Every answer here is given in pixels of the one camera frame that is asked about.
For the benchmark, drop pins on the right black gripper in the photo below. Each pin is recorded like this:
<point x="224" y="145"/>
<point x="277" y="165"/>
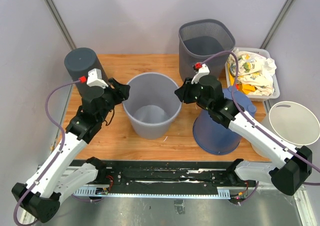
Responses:
<point x="183" y="92"/>

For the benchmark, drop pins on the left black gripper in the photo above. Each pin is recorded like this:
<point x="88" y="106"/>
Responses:
<point x="122" y="92"/>

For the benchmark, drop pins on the light grey round bin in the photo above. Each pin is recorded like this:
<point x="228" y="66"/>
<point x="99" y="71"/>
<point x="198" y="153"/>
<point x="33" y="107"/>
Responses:
<point x="152" y="105"/>

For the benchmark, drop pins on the dark grey cylindrical bin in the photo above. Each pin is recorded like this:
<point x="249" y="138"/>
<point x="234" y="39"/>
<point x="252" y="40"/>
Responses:
<point x="78" y="63"/>

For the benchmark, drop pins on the grey mesh square bin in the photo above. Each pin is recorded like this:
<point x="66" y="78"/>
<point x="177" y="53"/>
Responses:
<point x="200" y="39"/>

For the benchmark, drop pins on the blue plastic bucket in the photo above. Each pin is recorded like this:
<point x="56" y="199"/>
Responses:
<point x="213" y="137"/>

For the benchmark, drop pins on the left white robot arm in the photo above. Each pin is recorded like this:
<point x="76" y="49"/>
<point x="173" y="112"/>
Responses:
<point x="43" y="193"/>

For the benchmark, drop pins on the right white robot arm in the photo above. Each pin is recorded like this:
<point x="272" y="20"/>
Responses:
<point x="289" y="166"/>

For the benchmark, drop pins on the patterned crumpled cloths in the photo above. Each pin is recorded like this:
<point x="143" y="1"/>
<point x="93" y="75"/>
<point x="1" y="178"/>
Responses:
<point x="252" y="71"/>

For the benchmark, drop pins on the white round bin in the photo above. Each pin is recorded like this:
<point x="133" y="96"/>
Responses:
<point x="293" y="123"/>

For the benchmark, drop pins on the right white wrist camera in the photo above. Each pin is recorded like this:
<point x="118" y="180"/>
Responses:
<point x="201" y="69"/>

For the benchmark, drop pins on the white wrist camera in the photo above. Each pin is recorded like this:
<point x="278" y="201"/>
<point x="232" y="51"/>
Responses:
<point x="201" y="69"/>
<point x="94" y="79"/>

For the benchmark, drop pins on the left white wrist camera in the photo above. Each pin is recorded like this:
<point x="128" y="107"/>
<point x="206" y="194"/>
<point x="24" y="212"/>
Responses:
<point x="94" y="79"/>

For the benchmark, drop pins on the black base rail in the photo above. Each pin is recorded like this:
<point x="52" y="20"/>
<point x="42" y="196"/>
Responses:
<point x="169" y="177"/>

